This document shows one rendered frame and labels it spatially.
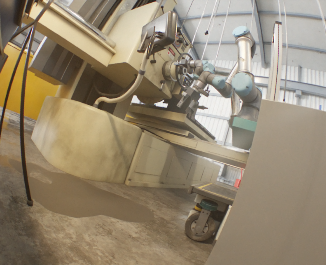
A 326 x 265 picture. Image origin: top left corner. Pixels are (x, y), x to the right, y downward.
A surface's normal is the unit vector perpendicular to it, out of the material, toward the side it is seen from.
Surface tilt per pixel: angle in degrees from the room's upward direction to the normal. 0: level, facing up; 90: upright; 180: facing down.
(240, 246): 90
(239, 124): 90
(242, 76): 97
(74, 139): 90
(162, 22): 109
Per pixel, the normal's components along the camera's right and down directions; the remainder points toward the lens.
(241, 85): -0.72, -0.19
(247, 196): -0.54, -0.28
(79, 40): 0.78, 0.21
